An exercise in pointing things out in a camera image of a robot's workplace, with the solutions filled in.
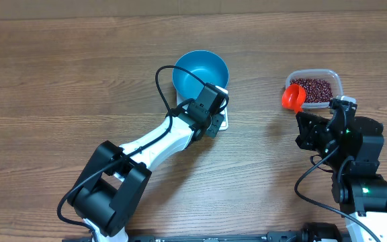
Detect red plastic scoop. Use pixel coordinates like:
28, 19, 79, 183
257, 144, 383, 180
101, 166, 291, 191
282, 84, 306, 114

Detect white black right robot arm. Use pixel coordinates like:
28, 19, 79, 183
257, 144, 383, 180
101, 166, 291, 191
296, 111, 387, 241

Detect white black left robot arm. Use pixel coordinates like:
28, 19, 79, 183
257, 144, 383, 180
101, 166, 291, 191
61, 102, 225, 241

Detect white digital kitchen scale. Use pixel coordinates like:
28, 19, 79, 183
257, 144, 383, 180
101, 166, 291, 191
176, 85, 228, 131

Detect blue plastic bowl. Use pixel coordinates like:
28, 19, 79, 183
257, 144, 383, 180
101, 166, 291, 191
172, 50, 229, 103

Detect red adzuki beans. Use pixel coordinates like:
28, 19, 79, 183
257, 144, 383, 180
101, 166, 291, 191
290, 78, 333, 103

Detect clear plastic food container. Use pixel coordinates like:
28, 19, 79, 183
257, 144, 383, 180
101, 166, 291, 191
286, 69, 344, 109

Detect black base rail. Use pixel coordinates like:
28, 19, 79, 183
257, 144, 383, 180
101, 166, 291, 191
62, 223, 351, 242

